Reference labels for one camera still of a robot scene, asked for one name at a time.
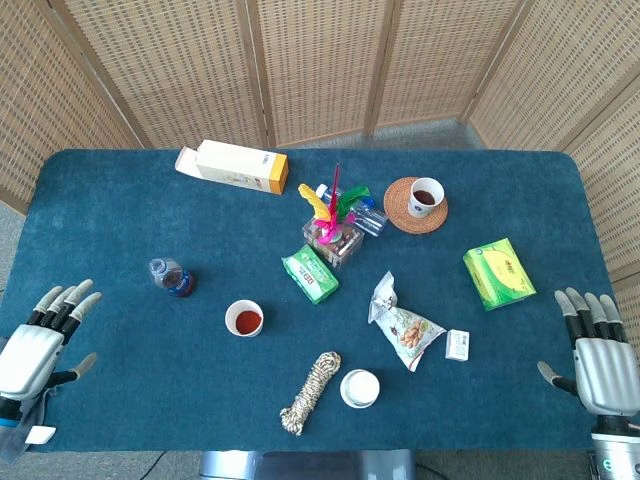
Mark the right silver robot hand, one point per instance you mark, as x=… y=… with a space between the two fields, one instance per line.
x=607 y=375

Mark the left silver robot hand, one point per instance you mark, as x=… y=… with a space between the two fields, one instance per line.
x=30 y=357

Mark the small dark drink bottle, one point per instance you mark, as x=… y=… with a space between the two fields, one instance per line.
x=172 y=280

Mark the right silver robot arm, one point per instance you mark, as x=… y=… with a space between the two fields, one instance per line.
x=617 y=445

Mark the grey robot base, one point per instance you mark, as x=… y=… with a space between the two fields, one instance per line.
x=300 y=465

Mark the white floral paper cup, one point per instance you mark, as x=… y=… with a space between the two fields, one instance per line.
x=244 y=320
x=425 y=197

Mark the grey cloth arm sleeve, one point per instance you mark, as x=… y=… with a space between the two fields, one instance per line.
x=25 y=425

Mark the blue carpet table cover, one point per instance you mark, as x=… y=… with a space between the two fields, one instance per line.
x=150 y=375

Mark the green yellow tissue pack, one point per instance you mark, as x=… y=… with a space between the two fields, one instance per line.
x=500 y=275

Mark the small white cardboard box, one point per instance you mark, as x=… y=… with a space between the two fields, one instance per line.
x=457 y=345

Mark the nut snack bag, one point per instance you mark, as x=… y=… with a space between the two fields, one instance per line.
x=405 y=330

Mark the round woven rattan coaster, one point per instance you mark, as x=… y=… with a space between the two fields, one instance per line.
x=397 y=210

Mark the cream and orange carton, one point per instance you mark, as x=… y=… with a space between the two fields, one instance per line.
x=235 y=165

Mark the clear plastic water bottle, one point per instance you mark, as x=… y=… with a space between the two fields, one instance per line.
x=372 y=217

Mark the clear box of coffee capsules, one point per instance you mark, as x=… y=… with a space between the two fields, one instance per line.
x=345 y=247

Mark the green wet wipes pack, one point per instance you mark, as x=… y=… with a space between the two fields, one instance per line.
x=310 y=275

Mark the colourful feather shuttlecock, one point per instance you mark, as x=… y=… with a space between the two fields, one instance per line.
x=327 y=220

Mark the bamboo folding screen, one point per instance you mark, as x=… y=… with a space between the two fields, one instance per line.
x=175 y=60

